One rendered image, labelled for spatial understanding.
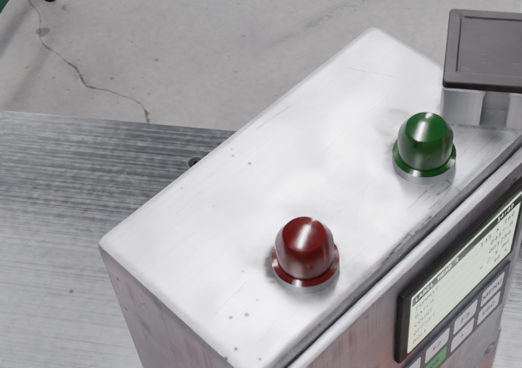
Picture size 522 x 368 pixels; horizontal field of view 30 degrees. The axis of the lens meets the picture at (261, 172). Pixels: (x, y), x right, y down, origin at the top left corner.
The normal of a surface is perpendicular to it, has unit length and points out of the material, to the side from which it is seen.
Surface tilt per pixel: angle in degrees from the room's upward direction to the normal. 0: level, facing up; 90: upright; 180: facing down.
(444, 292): 90
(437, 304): 90
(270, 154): 0
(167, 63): 0
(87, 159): 0
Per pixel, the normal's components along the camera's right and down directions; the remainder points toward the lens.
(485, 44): -0.08, -0.62
